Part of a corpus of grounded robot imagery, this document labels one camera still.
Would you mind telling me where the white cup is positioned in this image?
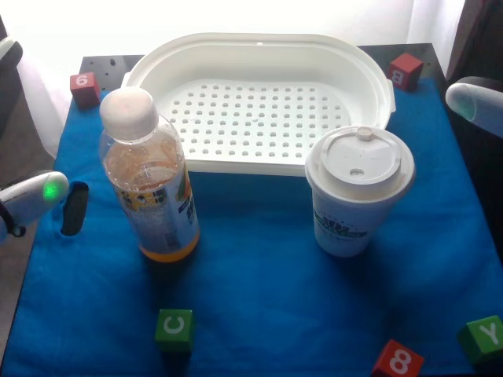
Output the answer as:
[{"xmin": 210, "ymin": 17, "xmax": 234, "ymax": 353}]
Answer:
[{"xmin": 304, "ymin": 125, "xmax": 417, "ymax": 258}]

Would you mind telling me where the orange drink bottle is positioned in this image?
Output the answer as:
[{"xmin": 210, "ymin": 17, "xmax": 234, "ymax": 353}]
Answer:
[{"xmin": 98, "ymin": 86, "xmax": 201, "ymax": 263}]

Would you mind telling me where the white perforated tray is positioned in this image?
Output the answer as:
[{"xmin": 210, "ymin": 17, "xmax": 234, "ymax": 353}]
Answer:
[{"xmin": 120, "ymin": 31, "xmax": 397, "ymax": 177}]

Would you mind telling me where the blue cloth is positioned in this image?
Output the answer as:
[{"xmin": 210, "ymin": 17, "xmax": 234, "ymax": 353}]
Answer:
[{"xmin": 6, "ymin": 76, "xmax": 503, "ymax": 377}]

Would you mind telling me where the green letter C block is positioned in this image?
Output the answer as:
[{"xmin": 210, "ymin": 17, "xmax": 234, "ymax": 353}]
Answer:
[{"xmin": 153, "ymin": 309, "xmax": 196, "ymax": 354}]

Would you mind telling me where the red number six block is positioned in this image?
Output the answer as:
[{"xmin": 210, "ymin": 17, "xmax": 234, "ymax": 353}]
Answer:
[{"xmin": 69, "ymin": 71, "xmax": 102, "ymax": 110}]

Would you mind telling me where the red letter B block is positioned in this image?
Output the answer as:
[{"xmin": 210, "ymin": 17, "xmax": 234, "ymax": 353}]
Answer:
[{"xmin": 387, "ymin": 53, "xmax": 424, "ymax": 93}]

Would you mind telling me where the red number eight block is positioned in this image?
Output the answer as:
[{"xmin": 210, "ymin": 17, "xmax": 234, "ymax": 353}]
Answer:
[{"xmin": 371, "ymin": 339, "xmax": 425, "ymax": 377}]

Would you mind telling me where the green letter Y block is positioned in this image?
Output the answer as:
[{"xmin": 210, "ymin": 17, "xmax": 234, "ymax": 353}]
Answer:
[{"xmin": 457, "ymin": 315, "xmax": 503, "ymax": 365}]

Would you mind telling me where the dark curtain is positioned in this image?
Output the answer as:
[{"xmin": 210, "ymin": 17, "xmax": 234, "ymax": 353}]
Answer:
[{"xmin": 447, "ymin": 0, "xmax": 503, "ymax": 82}]

